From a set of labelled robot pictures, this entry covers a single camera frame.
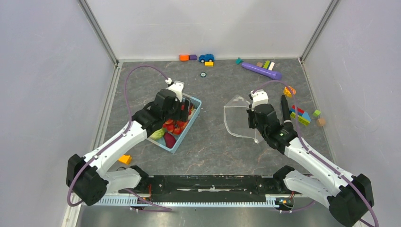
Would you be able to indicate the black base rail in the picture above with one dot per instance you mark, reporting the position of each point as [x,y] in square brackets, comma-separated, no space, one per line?
[210,188]

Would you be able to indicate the yellow butterfly duplo block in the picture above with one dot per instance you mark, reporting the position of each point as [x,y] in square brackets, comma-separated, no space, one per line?
[289,91]

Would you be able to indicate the tan wooden cube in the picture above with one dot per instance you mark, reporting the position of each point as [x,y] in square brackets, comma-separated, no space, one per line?
[320,122]

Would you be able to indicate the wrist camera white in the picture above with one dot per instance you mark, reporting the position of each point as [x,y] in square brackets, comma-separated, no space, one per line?
[258,97]
[175,86]

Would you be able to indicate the green lego block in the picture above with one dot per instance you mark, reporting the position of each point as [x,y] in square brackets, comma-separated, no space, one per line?
[266,64]

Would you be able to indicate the white garlic toy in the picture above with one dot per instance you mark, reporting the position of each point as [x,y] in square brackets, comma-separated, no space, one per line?
[191,115]

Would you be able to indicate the green cabbage toy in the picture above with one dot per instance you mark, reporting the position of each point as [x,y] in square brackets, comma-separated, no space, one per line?
[158,134]

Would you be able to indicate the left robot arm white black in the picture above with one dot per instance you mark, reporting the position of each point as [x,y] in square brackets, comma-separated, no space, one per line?
[87,177]

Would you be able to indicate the yellow wedge block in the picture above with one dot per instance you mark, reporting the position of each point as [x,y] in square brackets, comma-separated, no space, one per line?
[125,159]

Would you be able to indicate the clear polka dot zip bag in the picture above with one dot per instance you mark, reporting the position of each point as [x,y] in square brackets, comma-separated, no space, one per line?
[236,119]

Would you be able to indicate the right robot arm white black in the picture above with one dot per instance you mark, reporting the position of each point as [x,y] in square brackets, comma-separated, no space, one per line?
[348,197]

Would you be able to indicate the purple toy flashlight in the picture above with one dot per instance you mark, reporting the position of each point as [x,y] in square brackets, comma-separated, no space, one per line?
[275,75]

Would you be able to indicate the multicolour duplo stack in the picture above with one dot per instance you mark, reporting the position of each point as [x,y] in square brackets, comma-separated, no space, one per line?
[303,116]

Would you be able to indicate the magenta fruit toy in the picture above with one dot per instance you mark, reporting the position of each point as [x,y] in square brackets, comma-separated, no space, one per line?
[169,140]

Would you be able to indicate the teal block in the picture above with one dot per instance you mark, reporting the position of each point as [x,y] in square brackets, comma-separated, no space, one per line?
[239,61]

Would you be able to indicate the white block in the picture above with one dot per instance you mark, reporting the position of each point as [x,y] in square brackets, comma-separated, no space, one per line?
[271,66]

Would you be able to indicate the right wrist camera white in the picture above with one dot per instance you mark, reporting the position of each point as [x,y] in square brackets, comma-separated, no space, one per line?
[258,97]

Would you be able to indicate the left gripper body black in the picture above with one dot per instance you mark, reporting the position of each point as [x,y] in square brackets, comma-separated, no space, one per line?
[177,113]

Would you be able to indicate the orange block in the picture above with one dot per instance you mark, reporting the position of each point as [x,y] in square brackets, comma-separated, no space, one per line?
[184,57]

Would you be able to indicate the light blue plastic basket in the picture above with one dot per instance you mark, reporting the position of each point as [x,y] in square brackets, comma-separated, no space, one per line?
[179,138]

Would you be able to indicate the small green cube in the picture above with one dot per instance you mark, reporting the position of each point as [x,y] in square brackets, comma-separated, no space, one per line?
[316,113]

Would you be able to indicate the blue toy car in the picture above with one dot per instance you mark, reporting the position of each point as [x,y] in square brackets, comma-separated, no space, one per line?
[206,58]

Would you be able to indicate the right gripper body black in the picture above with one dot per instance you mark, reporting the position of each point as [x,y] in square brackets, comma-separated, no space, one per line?
[253,124]

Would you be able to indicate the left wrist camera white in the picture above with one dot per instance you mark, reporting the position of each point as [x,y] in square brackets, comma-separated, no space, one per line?
[175,86]

